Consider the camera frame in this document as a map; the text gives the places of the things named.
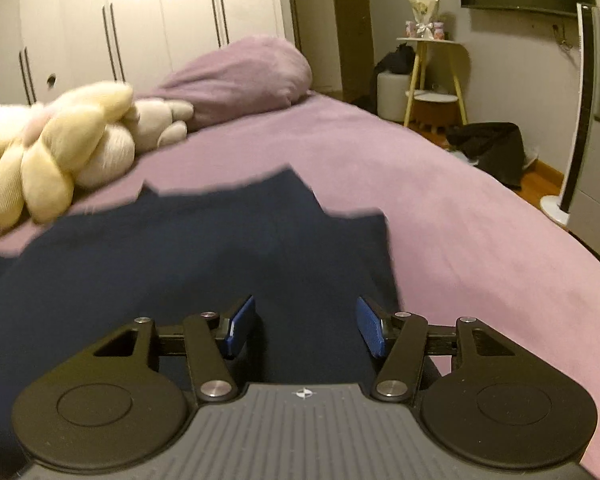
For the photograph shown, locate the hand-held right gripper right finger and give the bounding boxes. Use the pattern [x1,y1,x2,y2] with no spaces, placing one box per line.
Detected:
[355,295,532,403]

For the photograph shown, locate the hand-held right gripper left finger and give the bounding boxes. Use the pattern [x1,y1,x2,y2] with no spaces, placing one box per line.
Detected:
[74,294,258,403]

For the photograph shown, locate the navy zip jacket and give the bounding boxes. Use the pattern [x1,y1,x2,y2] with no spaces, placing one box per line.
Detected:
[0,164,402,466]

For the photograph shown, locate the bed with purple blanket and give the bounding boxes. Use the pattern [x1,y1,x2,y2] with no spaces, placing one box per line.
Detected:
[0,89,600,466]

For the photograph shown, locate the large black bag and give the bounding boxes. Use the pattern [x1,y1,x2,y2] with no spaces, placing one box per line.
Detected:
[446,121,527,191]

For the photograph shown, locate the off-white plush toy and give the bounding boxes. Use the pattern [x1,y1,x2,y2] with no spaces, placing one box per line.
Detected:
[124,99,196,152]

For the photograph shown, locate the white round stool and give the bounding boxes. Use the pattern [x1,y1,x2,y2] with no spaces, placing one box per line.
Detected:
[376,71,414,122]

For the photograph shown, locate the cream flower plush toy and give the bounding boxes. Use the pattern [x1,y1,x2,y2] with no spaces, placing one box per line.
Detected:
[0,81,137,227]

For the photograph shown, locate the purple pillow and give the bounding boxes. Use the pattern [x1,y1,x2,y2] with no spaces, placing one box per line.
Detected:
[147,35,314,134]

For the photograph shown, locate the round side table yellow legs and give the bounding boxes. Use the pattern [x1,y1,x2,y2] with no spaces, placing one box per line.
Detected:
[395,36,469,131]

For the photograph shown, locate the brown door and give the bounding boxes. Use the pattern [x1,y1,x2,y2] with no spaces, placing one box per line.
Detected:
[328,0,377,103]

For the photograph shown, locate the white tower fan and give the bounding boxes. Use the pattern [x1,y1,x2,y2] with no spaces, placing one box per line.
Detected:
[539,2,600,227]

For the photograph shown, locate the pink and white plush toy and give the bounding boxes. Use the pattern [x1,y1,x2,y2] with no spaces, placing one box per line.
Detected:
[0,104,56,161]

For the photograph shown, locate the wrapped bouquet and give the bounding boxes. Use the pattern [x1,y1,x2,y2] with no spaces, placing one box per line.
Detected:
[403,0,442,39]

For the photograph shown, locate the white wardrobe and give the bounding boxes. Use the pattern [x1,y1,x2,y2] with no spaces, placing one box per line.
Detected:
[0,0,287,107]

